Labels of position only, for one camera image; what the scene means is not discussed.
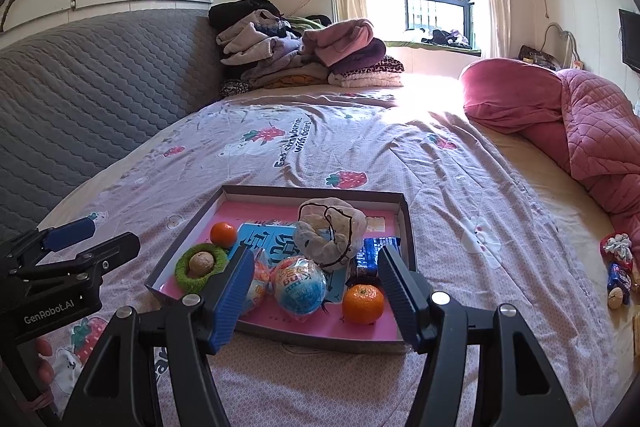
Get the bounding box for large tangerine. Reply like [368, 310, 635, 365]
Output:
[342, 284, 386, 325]

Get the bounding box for shallow grey cardboard box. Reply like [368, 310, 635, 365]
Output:
[145, 185, 418, 355]

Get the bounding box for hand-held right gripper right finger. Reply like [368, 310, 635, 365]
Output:
[377, 244, 586, 427]

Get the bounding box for pink pillow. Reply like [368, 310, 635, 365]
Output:
[459, 58, 571, 140]

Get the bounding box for strawberry print bed cover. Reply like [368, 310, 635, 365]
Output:
[37, 84, 618, 427]

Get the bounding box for white curved metal frame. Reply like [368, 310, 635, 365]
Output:
[542, 23, 582, 64]

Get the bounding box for cream dotted drawstring pouch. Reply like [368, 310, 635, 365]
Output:
[292, 198, 368, 271]

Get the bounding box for green knitted hair ring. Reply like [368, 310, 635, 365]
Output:
[174, 243, 231, 294]

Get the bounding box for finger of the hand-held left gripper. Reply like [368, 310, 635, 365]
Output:
[0, 217, 97, 270]
[0, 232, 142, 293]

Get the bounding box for person's left hand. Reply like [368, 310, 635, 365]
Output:
[34, 338, 56, 384]

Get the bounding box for grey quilted headboard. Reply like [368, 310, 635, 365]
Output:
[0, 9, 226, 243]

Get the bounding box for orange toy egg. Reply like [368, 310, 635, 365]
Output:
[240, 249, 273, 315]

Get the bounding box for blue snack packet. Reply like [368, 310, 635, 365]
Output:
[345, 237, 403, 280]

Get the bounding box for dark patterned bag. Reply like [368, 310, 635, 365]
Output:
[517, 44, 558, 68]

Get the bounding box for small tangerine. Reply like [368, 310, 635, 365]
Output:
[209, 222, 238, 250]

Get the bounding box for pile of folded clothes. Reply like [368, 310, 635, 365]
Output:
[207, 0, 406, 100]

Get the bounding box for walnut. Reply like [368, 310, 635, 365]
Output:
[188, 249, 217, 279]

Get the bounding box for small doll toy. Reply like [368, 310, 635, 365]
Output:
[600, 233, 636, 310]

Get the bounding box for blue toy egg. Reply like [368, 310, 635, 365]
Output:
[270, 256, 328, 314]

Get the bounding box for black television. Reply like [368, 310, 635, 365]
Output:
[618, 8, 640, 74]

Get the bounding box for dark clothes on windowsill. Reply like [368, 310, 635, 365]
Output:
[402, 27, 473, 48]

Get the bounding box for pink quilted blanket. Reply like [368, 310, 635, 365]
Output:
[557, 68, 640, 268]
[475, 122, 640, 408]

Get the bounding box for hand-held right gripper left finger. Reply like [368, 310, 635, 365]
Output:
[60, 243, 256, 427]

